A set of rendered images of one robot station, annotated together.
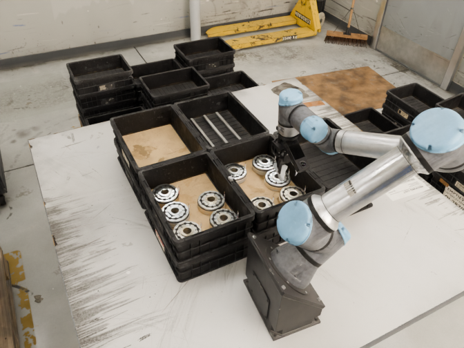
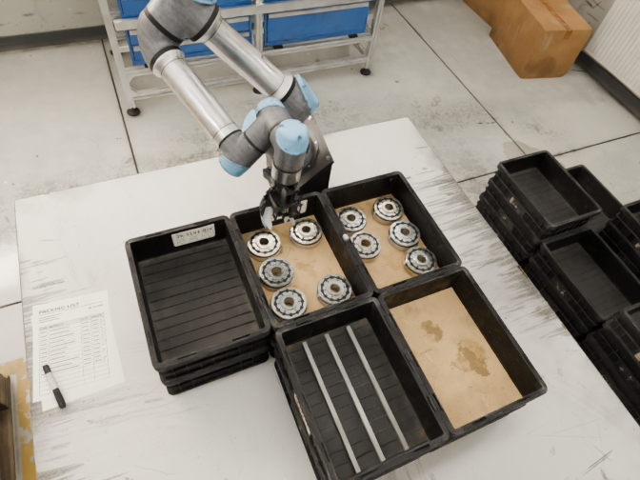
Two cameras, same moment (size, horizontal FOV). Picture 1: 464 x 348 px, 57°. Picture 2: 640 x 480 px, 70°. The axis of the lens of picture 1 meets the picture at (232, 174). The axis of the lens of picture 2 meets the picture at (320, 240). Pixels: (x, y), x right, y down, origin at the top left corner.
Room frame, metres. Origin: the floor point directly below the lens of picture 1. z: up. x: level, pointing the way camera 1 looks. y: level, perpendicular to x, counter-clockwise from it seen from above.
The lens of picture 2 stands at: (2.00, -0.11, 2.03)
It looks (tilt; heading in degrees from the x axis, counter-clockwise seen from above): 54 degrees down; 177
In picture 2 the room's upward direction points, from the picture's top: 10 degrees clockwise
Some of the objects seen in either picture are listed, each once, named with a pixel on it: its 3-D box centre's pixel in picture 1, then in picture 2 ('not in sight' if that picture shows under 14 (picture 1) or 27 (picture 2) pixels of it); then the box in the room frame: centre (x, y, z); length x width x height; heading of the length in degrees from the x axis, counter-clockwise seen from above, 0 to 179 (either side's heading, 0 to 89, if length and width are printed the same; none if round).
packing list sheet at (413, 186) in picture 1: (388, 173); (73, 344); (1.54, -0.74, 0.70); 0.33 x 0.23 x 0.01; 29
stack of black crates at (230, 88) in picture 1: (226, 104); not in sight; (2.74, 0.06, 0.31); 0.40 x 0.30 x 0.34; 118
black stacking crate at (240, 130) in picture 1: (219, 128); (354, 389); (1.61, 0.06, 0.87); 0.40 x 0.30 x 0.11; 29
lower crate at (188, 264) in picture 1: (195, 224); not in sight; (1.12, 0.14, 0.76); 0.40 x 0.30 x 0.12; 29
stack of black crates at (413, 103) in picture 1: (413, 119); not in sight; (2.63, -1.31, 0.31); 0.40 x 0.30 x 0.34; 29
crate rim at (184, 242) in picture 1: (193, 194); (388, 228); (1.12, 0.14, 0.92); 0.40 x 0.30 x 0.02; 29
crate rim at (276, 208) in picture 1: (264, 170); (298, 254); (1.26, -0.13, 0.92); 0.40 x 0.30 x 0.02; 29
